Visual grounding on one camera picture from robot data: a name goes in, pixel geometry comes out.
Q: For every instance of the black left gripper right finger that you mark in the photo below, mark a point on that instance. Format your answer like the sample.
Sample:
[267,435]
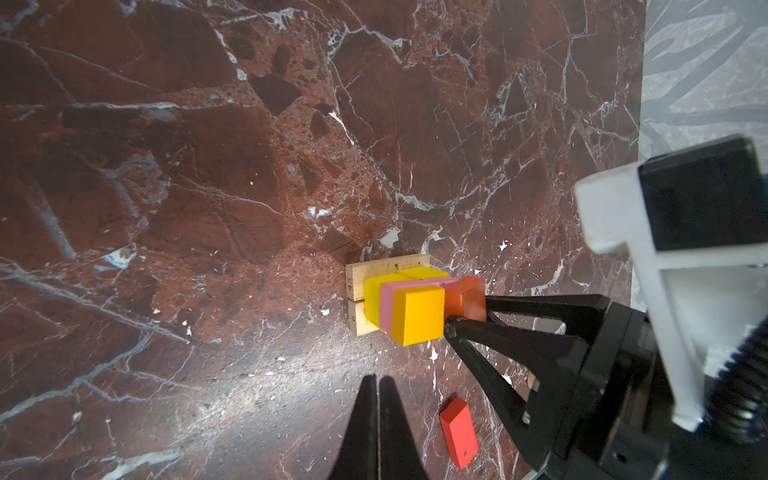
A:
[398,456]

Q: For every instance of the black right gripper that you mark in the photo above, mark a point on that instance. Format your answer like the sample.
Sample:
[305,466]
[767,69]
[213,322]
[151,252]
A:
[595,405]

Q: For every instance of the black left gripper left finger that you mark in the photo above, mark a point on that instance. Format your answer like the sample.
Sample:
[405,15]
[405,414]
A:
[358,456]

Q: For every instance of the small orange red block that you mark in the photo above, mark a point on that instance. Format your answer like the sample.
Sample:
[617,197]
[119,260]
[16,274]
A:
[466,298]

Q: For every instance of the orange yellow small cube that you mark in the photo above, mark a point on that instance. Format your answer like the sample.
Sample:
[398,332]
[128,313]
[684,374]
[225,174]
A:
[418,314]

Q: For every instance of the pink rectangular block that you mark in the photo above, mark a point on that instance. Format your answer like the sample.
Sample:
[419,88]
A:
[388,291]

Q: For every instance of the natural wood long block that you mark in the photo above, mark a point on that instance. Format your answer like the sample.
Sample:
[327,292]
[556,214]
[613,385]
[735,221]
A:
[358,323]

